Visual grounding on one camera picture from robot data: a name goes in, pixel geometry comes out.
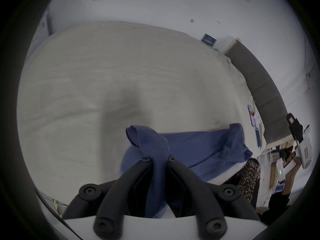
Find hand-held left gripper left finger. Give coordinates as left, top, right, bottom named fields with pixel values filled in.
left=62, top=156, right=152, bottom=240

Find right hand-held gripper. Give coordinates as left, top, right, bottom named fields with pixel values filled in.
left=275, top=113, right=314, bottom=193

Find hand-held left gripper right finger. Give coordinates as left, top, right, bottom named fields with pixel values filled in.
left=166, top=155, right=261, bottom=239

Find dark blue shirt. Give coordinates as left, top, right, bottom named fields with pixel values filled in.
left=121, top=123, right=253, bottom=219

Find person's right forearm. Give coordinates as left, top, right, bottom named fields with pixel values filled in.
left=260, top=169, right=299, bottom=226

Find person's right hand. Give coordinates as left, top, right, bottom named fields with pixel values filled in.
left=291, top=146, right=302, bottom=172

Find blue red white card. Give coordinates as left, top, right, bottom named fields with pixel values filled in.
left=247, top=104, right=259, bottom=129

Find grey padded headboard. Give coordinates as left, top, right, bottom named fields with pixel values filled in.
left=226, top=42, right=293, bottom=144

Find person's legs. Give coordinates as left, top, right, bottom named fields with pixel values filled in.
left=222, top=158, right=262, bottom=210

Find carton with yellow black tape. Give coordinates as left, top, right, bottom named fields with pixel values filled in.
left=41, top=193, right=69, bottom=219

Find bed with beige sheet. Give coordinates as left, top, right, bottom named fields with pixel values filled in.
left=16, top=21, right=266, bottom=209

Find blue striped box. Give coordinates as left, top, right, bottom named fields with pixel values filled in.
left=201, top=33, right=217, bottom=46

